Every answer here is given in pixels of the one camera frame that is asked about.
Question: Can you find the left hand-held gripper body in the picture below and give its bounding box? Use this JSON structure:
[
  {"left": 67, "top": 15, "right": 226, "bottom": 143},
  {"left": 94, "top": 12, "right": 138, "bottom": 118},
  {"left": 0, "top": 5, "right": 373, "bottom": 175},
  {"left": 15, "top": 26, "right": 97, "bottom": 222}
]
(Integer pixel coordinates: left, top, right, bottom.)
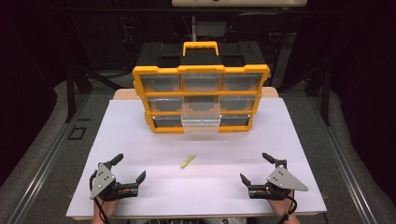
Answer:
[{"left": 89, "top": 161, "right": 140, "bottom": 203}]

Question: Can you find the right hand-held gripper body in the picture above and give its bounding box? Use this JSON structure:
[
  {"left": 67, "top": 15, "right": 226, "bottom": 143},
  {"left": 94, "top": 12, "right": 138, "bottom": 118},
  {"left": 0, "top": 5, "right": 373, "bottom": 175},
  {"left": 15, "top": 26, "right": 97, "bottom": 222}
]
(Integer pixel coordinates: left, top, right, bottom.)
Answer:
[{"left": 247, "top": 159, "right": 309, "bottom": 201}]

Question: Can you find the small yellow-green stick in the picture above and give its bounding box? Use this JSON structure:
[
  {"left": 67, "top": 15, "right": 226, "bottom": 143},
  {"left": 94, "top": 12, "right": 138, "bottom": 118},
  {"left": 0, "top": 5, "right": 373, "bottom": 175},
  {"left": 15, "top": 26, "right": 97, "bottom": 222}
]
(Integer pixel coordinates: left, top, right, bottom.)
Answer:
[{"left": 180, "top": 155, "right": 197, "bottom": 170}]

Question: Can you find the clear plastic drawer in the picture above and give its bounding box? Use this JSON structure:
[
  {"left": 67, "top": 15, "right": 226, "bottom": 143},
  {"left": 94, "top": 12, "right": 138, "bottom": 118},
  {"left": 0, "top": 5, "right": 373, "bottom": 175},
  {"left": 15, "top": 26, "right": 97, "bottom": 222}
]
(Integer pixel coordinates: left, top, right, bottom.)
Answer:
[{"left": 180, "top": 102, "right": 221, "bottom": 133}]

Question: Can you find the yellow and black drawer organizer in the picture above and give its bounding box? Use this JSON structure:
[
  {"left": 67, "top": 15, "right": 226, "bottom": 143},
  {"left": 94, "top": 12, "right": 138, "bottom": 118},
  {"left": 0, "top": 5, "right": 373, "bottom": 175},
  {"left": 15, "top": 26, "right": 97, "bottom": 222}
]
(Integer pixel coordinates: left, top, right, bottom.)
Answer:
[{"left": 133, "top": 40, "right": 271, "bottom": 134}]

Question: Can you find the person's right hand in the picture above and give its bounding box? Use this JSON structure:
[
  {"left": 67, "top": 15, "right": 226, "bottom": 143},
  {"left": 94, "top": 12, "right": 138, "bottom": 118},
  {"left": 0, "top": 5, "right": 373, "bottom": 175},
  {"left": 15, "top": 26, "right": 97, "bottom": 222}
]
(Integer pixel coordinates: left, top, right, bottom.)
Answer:
[{"left": 267, "top": 190, "right": 295, "bottom": 219}]

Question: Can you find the person's left hand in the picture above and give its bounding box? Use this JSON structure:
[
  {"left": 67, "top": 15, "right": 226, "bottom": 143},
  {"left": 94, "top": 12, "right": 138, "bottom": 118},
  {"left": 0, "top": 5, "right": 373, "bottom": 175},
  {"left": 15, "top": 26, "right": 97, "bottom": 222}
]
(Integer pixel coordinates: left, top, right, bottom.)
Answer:
[{"left": 93, "top": 197, "right": 121, "bottom": 219}]

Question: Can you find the white table board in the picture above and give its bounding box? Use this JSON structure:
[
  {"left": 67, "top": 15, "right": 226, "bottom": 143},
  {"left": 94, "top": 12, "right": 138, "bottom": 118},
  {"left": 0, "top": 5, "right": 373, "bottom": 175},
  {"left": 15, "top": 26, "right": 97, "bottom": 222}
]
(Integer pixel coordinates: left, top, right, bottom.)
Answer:
[{"left": 65, "top": 97, "right": 328, "bottom": 219}]

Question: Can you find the black metal stand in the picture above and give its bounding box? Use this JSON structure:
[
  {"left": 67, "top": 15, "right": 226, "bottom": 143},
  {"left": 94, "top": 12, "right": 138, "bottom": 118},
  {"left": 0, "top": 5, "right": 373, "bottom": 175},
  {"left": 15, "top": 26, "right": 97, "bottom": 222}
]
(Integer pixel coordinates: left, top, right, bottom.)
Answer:
[
  {"left": 64, "top": 66, "right": 94, "bottom": 124},
  {"left": 306, "top": 69, "right": 332, "bottom": 127}
]

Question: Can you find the set of clear closed drawers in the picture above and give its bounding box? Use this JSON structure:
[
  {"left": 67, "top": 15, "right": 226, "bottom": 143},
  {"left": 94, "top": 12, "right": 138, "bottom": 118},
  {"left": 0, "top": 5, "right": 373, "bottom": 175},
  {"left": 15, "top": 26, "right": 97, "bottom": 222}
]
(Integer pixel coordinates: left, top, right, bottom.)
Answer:
[{"left": 139, "top": 73, "right": 263, "bottom": 128}]

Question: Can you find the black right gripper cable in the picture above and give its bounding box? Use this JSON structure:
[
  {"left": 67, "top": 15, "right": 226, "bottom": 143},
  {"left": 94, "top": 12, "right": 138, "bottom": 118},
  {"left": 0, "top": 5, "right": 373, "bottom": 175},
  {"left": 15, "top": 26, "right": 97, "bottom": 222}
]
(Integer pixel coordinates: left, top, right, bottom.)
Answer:
[{"left": 276, "top": 188, "right": 299, "bottom": 224}]

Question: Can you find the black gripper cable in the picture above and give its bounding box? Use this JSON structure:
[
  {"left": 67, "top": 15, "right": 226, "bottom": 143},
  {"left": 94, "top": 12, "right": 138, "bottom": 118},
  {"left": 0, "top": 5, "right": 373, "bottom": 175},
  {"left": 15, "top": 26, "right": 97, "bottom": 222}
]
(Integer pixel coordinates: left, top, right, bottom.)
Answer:
[
  {"left": 89, "top": 173, "right": 110, "bottom": 224},
  {"left": 276, "top": 188, "right": 299, "bottom": 224}
]

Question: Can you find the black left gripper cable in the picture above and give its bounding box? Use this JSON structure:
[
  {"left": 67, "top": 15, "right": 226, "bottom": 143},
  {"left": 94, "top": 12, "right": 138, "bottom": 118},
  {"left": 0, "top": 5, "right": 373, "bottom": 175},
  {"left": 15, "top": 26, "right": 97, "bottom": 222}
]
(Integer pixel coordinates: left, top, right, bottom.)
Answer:
[{"left": 89, "top": 173, "right": 110, "bottom": 224}]

